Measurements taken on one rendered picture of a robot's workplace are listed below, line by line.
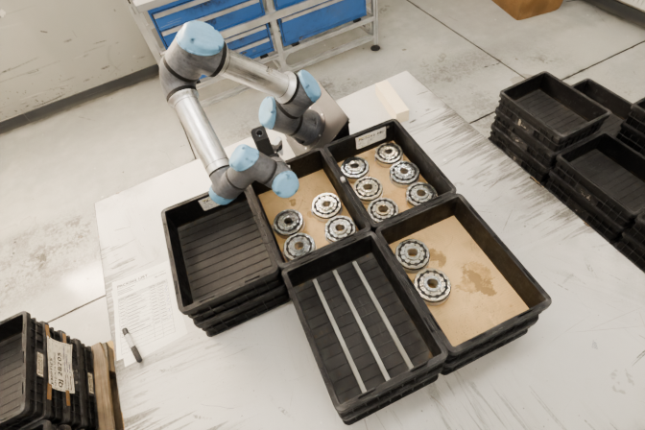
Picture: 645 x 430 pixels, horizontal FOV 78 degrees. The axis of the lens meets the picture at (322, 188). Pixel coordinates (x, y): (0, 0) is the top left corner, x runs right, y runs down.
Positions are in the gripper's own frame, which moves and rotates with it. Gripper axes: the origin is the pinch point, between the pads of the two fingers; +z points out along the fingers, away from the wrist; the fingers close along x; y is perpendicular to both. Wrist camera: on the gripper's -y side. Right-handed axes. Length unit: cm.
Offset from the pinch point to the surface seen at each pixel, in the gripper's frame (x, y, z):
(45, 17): -98, -54, 239
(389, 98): 66, 9, 28
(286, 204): 2.1, 22.4, -9.1
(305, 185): 11.5, 19.9, -4.9
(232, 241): -19.5, 26.2, -13.4
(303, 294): -5, 35, -40
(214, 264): -27.3, 28.9, -18.5
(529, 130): 128, 39, 8
